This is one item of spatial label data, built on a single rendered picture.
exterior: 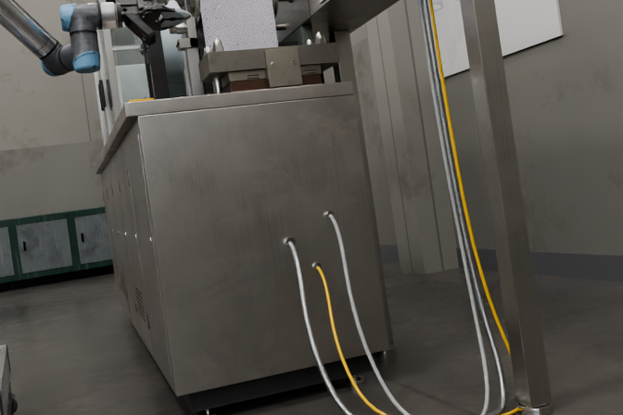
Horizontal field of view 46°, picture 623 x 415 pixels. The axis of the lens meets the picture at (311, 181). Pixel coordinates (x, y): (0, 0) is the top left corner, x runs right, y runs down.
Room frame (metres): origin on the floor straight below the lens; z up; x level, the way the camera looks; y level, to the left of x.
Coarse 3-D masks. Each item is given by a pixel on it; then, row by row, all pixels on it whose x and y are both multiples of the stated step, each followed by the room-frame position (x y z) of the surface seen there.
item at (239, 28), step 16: (208, 16) 2.31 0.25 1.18; (224, 16) 2.32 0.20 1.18; (240, 16) 2.34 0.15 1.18; (256, 16) 2.36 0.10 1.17; (272, 16) 2.37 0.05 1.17; (208, 32) 2.31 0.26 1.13; (224, 32) 2.32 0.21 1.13; (240, 32) 2.34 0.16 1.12; (256, 32) 2.35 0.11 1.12; (272, 32) 2.37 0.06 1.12; (224, 48) 2.32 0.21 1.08; (240, 48) 2.34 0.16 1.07
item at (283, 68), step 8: (288, 48) 2.16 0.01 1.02; (296, 48) 2.16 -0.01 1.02; (264, 56) 2.15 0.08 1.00; (272, 56) 2.14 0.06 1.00; (280, 56) 2.15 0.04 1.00; (288, 56) 2.16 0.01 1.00; (296, 56) 2.16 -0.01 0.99; (272, 64) 2.13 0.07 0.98; (280, 64) 2.15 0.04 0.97; (288, 64) 2.16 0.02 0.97; (296, 64) 2.16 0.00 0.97; (272, 72) 2.14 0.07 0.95; (280, 72) 2.15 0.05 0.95; (288, 72) 2.15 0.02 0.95; (296, 72) 2.16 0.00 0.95; (272, 80) 2.14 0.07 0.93; (280, 80) 2.15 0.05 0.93; (288, 80) 2.15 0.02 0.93; (296, 80) 2.16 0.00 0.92
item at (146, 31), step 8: (128, 16) 2.10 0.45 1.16; (136, 16) 2.11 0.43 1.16; (128, 24) 2.12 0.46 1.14; (136, 24) 2.09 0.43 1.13; (144, 24) 2.09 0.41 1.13; (136, 32) 2.11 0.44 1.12; (144, 32) 2.08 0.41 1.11; (152, 32) 2.08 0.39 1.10; (144, 40) 2.10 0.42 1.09; (152, 40) 2.09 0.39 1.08
